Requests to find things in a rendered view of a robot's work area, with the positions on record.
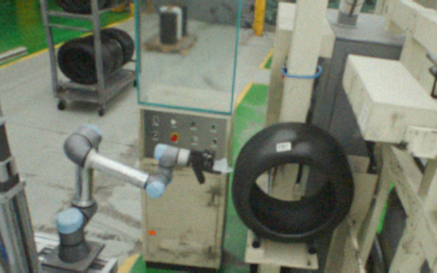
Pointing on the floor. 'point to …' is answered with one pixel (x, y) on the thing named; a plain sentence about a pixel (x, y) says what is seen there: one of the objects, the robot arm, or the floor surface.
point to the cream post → (298, 89)
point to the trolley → (90, 54)
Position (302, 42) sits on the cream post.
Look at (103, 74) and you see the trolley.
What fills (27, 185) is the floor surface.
